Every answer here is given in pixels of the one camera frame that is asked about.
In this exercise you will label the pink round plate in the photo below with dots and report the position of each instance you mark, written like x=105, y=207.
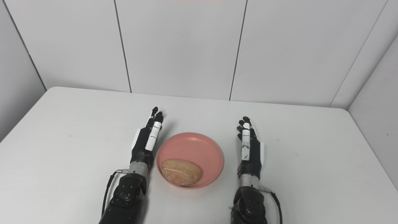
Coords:
x=196, y=149

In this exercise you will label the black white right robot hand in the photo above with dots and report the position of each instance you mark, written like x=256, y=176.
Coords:
x=253, y=155

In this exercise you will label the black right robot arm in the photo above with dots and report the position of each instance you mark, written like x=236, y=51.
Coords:
x=248, y=205

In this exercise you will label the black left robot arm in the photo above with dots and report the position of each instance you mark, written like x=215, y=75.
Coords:
x=127, y=199

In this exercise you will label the golden crusty bread roll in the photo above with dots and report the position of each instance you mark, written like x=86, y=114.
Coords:
x=181, y=172

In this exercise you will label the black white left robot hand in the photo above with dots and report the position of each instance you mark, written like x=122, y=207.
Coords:
x=143, y=149

